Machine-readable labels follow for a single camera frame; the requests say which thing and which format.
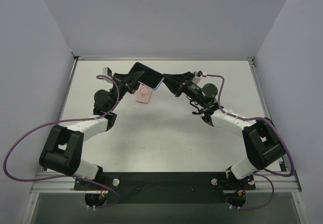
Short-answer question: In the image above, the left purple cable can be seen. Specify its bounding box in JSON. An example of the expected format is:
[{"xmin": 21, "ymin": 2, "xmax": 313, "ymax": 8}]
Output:
[{"xmin": 3, "ymin": 74, "xmax": 122, "ymax": 209}]

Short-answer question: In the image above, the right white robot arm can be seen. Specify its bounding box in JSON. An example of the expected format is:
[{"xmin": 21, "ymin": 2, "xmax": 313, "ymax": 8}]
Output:
[{"xmin": 163, "ymin": 71, "xmax": 286, "ymax": 181}]

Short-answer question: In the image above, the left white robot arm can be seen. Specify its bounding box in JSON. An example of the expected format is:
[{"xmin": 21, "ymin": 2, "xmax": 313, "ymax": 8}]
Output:
[{"xmin": 39, "ymin": 71, "xmax": 144, "ymax": 190}]

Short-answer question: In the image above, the aluminium frame rail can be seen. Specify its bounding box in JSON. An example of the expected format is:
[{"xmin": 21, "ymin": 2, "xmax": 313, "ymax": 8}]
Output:
[{"xmin": 30, "ymin": 57, "xmax": 303, "ymax": 194}]

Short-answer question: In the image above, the lavender phone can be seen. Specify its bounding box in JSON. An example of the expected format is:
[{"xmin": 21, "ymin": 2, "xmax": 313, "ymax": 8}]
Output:
[{"xmin": 129, "ymin": 62, "xmax": 164, "ymax": 90}]

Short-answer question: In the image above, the pink phone case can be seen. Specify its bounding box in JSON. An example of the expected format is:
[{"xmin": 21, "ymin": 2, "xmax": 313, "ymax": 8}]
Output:
[{"xmin": 135, "ymin": 84, "xmax": 152, "ymax": 104}]

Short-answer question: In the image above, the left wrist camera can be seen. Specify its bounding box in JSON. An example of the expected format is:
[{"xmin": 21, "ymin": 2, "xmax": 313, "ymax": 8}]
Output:
[{"xmin": 102, "ymin": 67, "xmax": 113, "ymax": 84}]

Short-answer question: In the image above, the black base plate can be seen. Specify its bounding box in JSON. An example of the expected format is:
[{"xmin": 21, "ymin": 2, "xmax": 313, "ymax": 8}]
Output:
[{"xmin": 73, "ymin": 171, "xmax": 257, "ymax": 205}]

